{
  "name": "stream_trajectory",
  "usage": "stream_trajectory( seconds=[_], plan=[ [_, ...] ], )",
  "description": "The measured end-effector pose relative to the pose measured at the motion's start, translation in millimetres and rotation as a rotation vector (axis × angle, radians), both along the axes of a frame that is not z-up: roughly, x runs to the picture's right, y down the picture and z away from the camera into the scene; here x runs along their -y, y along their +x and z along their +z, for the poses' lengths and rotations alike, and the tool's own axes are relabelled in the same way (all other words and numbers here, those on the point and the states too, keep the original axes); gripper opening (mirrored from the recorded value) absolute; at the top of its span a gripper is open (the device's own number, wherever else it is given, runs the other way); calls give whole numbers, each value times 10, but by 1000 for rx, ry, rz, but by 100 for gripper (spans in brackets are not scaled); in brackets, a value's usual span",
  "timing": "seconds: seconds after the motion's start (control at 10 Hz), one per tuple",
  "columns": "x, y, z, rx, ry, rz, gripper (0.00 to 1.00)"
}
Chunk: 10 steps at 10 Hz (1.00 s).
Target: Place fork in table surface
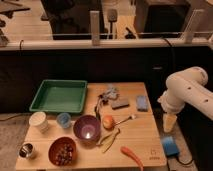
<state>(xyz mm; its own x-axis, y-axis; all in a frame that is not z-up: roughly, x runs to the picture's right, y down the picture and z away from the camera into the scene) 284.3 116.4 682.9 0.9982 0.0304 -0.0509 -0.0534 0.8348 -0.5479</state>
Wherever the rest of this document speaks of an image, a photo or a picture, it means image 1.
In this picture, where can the fork with white handle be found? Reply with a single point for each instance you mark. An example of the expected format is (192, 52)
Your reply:
(131, 117)

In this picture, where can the small blue cup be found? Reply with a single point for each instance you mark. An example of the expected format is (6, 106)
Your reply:
(64, 120)

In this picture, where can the orange apple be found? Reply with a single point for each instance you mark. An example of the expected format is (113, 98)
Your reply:
(108, 122)

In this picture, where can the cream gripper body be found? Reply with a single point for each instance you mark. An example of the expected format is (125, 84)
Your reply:
(168, 122)

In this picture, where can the orange carrot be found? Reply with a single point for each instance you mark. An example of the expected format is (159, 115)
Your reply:
(133, 156)

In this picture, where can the blue sponge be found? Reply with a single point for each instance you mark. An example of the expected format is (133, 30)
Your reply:
(141, 103)

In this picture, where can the green plastic tray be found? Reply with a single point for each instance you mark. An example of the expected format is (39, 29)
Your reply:
(57, 96)

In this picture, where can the white paper cup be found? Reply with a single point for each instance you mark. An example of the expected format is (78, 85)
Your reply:
(39, 121)

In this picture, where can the grey block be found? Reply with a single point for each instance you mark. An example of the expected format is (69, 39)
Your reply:
(120, 103)

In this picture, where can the small metal cup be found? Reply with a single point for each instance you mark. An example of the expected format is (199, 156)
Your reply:
(27, 151)

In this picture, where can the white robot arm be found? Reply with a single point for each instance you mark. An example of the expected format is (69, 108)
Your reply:
(186, 86)

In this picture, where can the purple bowl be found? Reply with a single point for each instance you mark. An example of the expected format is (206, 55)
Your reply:
(87, 128)

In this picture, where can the red bowl with beads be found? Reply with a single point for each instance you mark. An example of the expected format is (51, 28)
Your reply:
(62, 152)

